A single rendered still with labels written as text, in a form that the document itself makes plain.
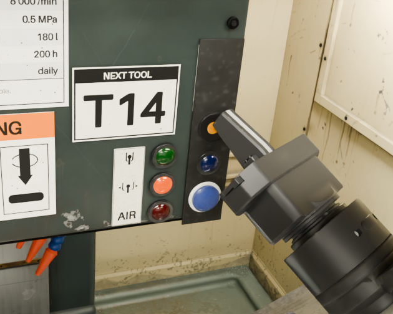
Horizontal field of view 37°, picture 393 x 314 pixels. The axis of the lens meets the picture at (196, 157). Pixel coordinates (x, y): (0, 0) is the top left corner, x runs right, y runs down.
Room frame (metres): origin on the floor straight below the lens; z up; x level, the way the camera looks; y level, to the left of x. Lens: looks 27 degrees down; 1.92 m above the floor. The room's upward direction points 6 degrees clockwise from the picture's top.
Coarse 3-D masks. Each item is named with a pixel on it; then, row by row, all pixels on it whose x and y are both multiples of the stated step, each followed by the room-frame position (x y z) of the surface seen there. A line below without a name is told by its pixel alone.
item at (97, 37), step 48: (96, 0) 0.48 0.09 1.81; (144, 0) 0.50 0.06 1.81; (192, 0) 0.51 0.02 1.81; (240, 0) 0.53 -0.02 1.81; (96, 48) 0.48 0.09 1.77; (144, 48) 0.50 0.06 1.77; (192, 48) 0.52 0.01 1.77; (192, 96) 0.52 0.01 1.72; (96, 144) 0.48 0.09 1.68; (144, 144) 0.50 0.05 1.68; (96, 192) 0.48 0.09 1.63; (144, 192) 0.50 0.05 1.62; (0, 240) 0.44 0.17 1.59
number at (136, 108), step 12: (120, 96) 0.49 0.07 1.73; (132, 96) 0.49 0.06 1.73; (144, 96) 0.50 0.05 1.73; (156, 96) 0.50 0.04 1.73; (168, 96) 0.51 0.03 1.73; (120, 108) 0.49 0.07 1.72; (132, 108) 0.49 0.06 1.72; (144, 108) 0.50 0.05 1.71; (156, 108) 0.50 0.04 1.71; (168, 108) 0.51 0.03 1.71; (120, 120) 0.49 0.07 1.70; (132, 120) 0.49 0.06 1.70; (144, 120) 0.50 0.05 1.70; (156, 120) 0.50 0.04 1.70; (168, 120) 0.51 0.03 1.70
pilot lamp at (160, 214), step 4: (160, 204) 0.50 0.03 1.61; (164, 204) 0.51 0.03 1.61; (156, 208) 0.50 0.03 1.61; (160, 208) 0.50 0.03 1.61; (164, 208) 0.50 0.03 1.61; (168, 208) 0.51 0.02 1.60; (152, 212) 0.50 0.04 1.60; (156, 212) 0.50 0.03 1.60; (160, 212) 0.50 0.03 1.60; (164, 212) 0.50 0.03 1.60; (168, 212) 0.51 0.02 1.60; (152, 216) 0.50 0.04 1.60; (156, 216) 0.50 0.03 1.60; (160, 216) 0.50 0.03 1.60; (164, 216) 0.50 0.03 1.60; (160, 220) 0.50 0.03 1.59
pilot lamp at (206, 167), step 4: (208, 156) 0.52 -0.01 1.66; (212, 156) 0.52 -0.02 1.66; (204, 160) 0.52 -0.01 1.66; (208, 160) 0.52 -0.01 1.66; (212, 160) 0.52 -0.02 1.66; (216, 160) 0.53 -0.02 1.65; (200, 164) 0.52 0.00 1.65; (204, 164) 0.52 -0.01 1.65; (208, 164) 0.52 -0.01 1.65; (212, 164) 0.52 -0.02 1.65; (216, 164) 0.53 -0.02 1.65; (204, 168) 0.52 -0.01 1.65; (208, 168) 0.52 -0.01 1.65; (212, 168) 0.52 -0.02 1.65; (208, 172) 0.52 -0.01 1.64
